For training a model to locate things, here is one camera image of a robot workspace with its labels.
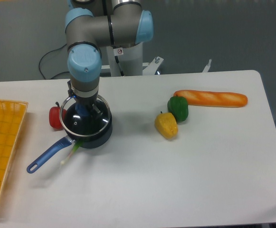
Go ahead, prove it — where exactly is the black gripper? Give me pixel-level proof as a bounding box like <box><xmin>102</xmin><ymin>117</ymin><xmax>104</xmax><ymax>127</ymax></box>
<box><xmin>67</xmin><ymin>80</ymin><xmax>102</xmax><ymax>120</ymax></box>

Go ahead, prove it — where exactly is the black floor cable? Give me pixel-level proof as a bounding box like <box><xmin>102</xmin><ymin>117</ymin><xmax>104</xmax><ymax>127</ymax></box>
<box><xmin>38</xmin><ymin>43</ymin><xmax>68</xmax><ymax>80</ymax></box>

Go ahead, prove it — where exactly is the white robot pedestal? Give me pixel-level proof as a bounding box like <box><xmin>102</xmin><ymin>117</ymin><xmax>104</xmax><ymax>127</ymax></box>
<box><xmin>105</xmin><ymin>43</ymin><xmax>143</xmax><ymax>77</ymax></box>

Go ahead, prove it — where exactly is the yellow bell pepper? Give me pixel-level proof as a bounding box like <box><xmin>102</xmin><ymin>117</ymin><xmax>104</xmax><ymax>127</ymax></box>
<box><xmin>154</xmin><ymin>112</ymin><xmax>178</xmax><ymax>140</ymax></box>

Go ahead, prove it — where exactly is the white left pedestal foot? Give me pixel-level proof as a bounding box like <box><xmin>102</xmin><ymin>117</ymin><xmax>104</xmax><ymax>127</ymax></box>
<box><xmin>100</xmin><ymin>65</ymin><xmax>111</xmax><ymax>77</ymax></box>

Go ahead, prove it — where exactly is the white right pedestal foot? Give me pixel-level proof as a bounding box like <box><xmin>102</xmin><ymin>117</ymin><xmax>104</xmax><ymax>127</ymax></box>
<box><xmin>143</xmin><ymin>56</ymin><xmax>164</xmax><ymax>76</ymax></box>

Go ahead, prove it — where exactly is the green bell pepper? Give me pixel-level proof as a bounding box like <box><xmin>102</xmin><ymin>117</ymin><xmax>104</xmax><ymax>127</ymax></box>
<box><xmin>167</xmin><ymin>96</ymin><xmax>189</xmax><ymax>122</ymax></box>

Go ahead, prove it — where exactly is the green spring onion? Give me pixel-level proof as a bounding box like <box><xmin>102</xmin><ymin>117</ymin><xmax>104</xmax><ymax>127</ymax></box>
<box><xmin>60</xmin><ymin>129</ymin><xmax>90</xmax><ymax>166</ymax></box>

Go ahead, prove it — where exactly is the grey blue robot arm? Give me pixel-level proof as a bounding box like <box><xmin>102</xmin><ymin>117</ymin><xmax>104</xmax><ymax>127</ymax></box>
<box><xmin>65</xmin><ymin>0</ymin><xmax>153</xmax><ymax>116</ymax></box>

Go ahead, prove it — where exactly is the white far right bracket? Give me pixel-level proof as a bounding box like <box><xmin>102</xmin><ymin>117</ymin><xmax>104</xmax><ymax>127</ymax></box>
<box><xmin>202</xmin><ymin>59</ymin><xmax>212</xmax><ymax>73</ymax></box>

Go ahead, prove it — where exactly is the dark pot blue handle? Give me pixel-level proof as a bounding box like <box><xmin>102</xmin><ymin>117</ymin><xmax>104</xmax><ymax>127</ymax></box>
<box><xmin>26</xmin><ymin>98</ymin><xmax>113</xmax><ymax>174</ymax></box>

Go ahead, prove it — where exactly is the red bell pepper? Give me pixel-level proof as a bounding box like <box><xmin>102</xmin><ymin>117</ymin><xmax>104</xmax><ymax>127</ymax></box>
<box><xmin>48</xmin><ymin>102</ymin><xmax>63</xmax><ymax>130</ymax></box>

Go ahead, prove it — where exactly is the white pedestal foot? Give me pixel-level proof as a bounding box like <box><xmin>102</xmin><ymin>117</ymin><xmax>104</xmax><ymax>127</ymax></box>
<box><xmin>100</xmin><ymin>65</ymin><xmax>111</xmax><ymax>77</ymax></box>
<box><xmin>143</xmin><ymin>56</ymin><xmax>164</xmax><ymax>76</ymax></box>

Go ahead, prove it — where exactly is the orange baguette bread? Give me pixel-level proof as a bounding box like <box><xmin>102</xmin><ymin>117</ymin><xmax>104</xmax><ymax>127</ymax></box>
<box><xmin>173</xmin><ymin>90</ymin><xmax>248</xmax><ymax>108</ymax></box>

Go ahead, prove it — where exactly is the glass pot lid blue knob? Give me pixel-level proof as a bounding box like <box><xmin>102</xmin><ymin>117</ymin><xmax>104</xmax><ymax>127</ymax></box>
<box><xmin>59</xmin><ymin>95</ymin><xmax>112</xmax><ymax>139</ymax></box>

